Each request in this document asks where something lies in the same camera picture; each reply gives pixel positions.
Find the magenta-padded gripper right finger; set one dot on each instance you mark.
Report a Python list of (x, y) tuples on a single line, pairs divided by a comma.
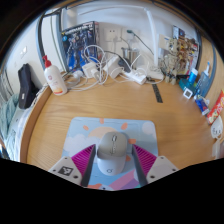
[(148, 161)]

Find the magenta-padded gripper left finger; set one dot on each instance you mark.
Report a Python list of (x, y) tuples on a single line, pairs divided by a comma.
[(81, 161)]

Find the light grey computer mouse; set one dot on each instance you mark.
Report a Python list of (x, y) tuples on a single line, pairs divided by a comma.
[(111, 153)]

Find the pastel cloud print mouse pad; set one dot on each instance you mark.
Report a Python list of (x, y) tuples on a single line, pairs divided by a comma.
[(83, 133)]

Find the black ruler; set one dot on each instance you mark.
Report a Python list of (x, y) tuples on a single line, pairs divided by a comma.
[(157, 93)]

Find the white mug with doodle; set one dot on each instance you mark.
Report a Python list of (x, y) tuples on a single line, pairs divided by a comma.
[(217, 128)]

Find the small white cube clock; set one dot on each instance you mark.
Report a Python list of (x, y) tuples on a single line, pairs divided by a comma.
[(188, 93)]

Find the white power strip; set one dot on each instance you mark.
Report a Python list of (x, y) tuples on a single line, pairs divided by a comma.
[(136, 77)]

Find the white bottle with red cap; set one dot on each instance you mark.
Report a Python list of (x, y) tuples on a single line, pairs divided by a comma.
[(55, 80)]

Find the red potato chips can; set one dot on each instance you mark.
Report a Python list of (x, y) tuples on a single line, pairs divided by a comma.
[(216, 108)]

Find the teal knitted blanket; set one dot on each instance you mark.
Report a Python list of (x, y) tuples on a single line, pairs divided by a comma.
[(8, 115)]

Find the small white charger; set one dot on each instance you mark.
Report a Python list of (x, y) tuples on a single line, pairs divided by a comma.
[(90, 70)]

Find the black bag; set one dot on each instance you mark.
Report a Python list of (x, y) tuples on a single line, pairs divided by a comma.
[(26, 86)]

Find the clear blue pump bottle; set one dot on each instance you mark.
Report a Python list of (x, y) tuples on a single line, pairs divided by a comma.
[(203, 83)]

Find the large white power adapter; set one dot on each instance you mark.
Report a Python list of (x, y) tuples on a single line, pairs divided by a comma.
[(112, 66)]

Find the wooden robot figure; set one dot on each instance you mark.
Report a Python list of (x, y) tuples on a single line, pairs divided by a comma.
[(170, 63)]

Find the steel cup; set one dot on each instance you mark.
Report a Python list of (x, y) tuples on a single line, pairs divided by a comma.
[(130, 54)]

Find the blue robot model kit box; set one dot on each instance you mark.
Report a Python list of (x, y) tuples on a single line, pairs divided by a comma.
[(78, 46)]

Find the colourful figure poster box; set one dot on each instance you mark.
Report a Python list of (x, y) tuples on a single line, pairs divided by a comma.
[(186, 46)]

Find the white desk lamp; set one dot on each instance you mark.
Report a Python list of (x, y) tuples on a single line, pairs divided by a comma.
[(152, 40)]

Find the white wall switch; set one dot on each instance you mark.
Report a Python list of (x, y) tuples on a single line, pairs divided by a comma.
[(24, 52)]

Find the grey metal frame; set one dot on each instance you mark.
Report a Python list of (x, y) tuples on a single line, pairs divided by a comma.
[(40, 36)]

